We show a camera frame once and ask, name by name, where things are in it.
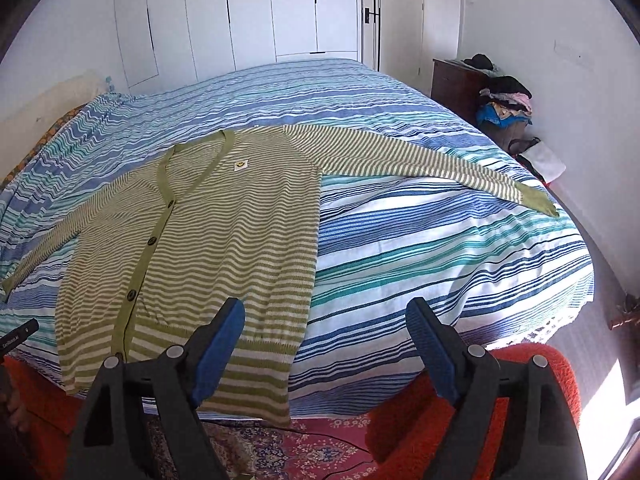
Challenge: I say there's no white paper bag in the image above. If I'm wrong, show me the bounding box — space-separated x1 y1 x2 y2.
532 144 567 181

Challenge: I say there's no orange fuzzy blanket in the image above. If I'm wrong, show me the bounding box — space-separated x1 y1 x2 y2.
0 342 583 480

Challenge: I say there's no blue striped bedspread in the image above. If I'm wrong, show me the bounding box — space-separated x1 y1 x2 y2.
0 57 596 418

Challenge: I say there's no red patterned rug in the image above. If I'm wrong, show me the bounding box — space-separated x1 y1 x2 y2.
140 400 383 480

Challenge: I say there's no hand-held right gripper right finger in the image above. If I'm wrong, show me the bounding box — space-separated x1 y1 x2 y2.
406 297 588 480

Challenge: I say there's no green striped knit cardigan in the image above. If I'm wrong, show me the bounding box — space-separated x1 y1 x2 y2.
0 127 560 428

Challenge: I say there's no pile of clothes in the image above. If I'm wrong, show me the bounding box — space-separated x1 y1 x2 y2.
462 53 533 129

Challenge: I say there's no black handbag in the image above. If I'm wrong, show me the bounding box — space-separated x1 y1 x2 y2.
507 136 543 161

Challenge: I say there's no white door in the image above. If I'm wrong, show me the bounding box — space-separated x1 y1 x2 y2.
360 0 426 73

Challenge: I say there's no brown wooden object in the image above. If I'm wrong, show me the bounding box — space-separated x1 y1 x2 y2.
617 295 640 329

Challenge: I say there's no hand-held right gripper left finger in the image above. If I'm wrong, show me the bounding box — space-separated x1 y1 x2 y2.
65 297 246 480

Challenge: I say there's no white wardrobe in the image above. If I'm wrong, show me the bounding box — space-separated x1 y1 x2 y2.
112 0 361 88

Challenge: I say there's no white wall plate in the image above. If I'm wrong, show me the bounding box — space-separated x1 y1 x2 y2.
552 40 596 67

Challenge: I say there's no dark wooden dresser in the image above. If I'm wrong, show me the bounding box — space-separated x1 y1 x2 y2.
431 57 488 121

